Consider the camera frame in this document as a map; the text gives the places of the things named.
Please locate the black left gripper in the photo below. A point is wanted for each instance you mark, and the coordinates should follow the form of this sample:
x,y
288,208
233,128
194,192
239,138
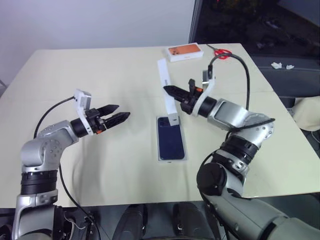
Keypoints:
x,y
96,121

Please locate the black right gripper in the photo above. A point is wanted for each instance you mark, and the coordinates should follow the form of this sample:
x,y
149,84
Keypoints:
x,y
190,105

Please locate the white phone box lid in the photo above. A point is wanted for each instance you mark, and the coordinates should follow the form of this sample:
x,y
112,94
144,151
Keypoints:
x,y
163,72

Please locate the dark blue smartphone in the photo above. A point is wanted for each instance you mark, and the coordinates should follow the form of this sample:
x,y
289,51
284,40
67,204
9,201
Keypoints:
x,y
172,161
170,140

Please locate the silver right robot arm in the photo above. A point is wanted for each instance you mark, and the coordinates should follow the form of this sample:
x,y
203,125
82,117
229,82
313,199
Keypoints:
x,y
237,162

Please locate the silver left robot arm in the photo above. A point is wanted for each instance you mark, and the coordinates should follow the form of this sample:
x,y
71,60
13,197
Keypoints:
x,y
42,150

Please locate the white box with orange phone print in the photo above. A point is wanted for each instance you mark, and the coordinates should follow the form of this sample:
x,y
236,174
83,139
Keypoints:
x,y
185,53

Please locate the crumpled white tissue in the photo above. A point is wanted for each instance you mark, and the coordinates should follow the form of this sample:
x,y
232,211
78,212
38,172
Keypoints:
x,y
290,66
276,65

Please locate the dark grey couch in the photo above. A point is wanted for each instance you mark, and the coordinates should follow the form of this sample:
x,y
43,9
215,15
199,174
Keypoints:
x,y
287,80

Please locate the dark rounded shape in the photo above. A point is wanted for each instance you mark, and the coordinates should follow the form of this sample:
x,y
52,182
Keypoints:
x,y
132,222

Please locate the cream cushion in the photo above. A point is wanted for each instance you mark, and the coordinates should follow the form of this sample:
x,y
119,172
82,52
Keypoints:
x,y
308,112

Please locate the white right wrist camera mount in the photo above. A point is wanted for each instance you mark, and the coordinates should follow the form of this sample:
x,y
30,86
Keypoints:
x,y
208,86

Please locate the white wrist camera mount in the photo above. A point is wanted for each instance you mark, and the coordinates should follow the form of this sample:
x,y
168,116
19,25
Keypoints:
x,y
82,100
208,86

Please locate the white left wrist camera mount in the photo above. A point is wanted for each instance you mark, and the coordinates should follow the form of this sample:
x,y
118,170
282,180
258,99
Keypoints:
x,y
82,100

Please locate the dark window frame post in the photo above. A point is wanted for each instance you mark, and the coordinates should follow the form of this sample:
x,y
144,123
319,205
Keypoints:
x,y
194,20

